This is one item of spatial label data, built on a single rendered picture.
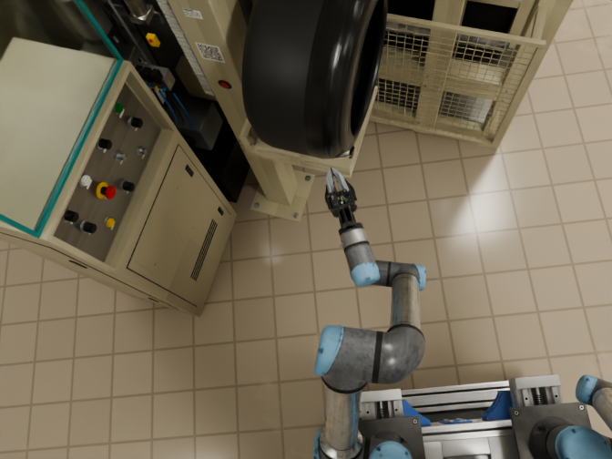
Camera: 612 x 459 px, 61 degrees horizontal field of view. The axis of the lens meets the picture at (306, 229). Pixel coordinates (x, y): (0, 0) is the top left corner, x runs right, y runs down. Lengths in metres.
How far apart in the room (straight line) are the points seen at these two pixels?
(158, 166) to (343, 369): 1.01
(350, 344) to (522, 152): 1.87
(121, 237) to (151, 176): 0.23
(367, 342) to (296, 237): 1.47
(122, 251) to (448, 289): 1.47
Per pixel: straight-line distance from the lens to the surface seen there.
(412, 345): 1.20
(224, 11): 1.50
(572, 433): 1.59
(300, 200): 2.63
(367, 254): 1.42
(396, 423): 1.72
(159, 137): 1.90
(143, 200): 1.82
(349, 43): 1.32
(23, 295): 3.04
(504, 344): 2.53
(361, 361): 1.16
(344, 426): 1.37
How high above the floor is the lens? 2.44
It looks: 71 degrees down
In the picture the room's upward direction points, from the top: 20 degrees counter-clockwise
